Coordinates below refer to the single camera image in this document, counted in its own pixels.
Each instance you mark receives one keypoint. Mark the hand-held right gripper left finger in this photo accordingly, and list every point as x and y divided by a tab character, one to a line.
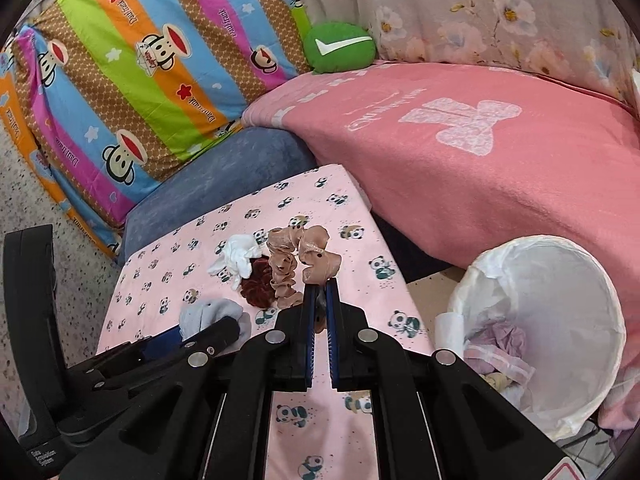
309	340

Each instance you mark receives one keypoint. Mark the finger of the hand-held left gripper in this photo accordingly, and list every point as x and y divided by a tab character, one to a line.
160	342
225	330

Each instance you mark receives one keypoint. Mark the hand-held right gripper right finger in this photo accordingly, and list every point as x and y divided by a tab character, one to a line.
332	340

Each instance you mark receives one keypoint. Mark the white plastic bin liner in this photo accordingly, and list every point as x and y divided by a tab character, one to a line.
452	330

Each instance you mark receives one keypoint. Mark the brown item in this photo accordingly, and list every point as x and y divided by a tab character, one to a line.
495	380

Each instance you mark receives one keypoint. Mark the purple plastic cap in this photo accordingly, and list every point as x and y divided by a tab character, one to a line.
500	337

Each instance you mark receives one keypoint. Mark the white round trash bin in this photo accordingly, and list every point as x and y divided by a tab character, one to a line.
565	310

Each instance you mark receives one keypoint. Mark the dark red scrunchie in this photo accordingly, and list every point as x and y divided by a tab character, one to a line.
257	285

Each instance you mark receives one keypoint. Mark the beige satin scrunchie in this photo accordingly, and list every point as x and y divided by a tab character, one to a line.
237	257

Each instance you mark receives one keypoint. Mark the striped monkey print pillow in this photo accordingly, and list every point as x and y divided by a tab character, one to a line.
175	60
65	190

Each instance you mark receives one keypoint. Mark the pink panda print cloth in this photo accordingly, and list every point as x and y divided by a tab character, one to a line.
310	200

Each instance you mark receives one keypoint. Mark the blue-grey velvet cushion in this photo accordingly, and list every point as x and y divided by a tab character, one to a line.
225	160

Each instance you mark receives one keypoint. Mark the pink blanket with bow print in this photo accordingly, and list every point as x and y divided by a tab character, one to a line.
450	185

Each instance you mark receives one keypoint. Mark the green cushion white check mark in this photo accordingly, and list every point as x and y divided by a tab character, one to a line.
340	57

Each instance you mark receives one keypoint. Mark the light pink plush blanket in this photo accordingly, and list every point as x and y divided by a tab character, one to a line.
620	410

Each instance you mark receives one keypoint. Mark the floral beige quilt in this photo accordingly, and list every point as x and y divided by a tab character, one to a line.
450	0

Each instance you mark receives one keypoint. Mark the white pink plush pillow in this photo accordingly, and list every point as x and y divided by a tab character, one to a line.
635	90

